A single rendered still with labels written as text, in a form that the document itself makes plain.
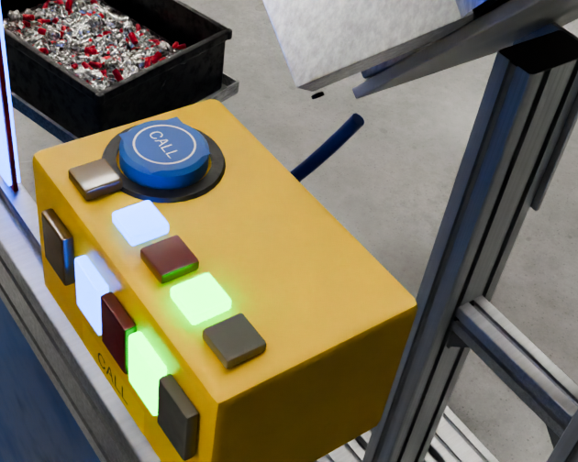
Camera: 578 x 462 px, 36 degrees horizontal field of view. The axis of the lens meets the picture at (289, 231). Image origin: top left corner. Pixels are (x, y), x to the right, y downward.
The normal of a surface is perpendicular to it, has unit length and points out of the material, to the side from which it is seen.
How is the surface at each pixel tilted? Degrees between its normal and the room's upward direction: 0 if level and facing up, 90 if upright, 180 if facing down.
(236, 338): 0
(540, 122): 90
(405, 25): 55
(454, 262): 90
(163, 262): 0
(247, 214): 0
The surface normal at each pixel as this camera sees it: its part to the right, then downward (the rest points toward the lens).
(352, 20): -0.20, 0.11
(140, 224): 0.12, -0.72
